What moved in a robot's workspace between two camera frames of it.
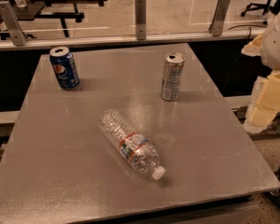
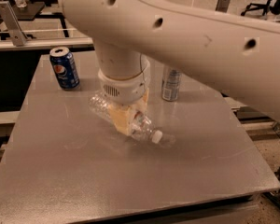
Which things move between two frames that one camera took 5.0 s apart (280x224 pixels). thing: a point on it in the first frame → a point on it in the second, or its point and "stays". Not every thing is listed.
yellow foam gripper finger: x=254 y=48 → x=125 y=81
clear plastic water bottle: x=134 y=150 → x=140 y=126
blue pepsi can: x=65 y=67 stays
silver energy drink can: x=174 y=63 stays
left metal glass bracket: x=18 y=35 stays
